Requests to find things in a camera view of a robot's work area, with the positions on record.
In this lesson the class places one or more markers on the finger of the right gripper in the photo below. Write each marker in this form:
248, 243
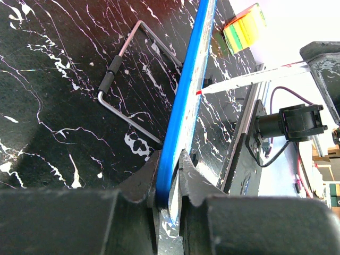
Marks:
322, 58

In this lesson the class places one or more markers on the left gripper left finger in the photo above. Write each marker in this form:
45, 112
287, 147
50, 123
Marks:
121, 220

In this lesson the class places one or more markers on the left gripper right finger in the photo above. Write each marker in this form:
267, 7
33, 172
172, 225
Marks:
212, 222

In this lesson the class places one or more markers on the red capped whiteboard marker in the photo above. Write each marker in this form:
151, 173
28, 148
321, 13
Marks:
257, 77

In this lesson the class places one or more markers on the blue framed whiteboard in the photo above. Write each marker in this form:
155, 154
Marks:
183, 117

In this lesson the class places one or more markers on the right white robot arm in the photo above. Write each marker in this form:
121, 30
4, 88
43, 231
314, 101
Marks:
300, 122

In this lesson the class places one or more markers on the orange juice carton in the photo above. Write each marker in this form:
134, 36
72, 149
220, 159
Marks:
245, 29

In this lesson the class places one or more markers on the wire whiteboard stand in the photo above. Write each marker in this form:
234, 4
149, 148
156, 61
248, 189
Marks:
140, 83

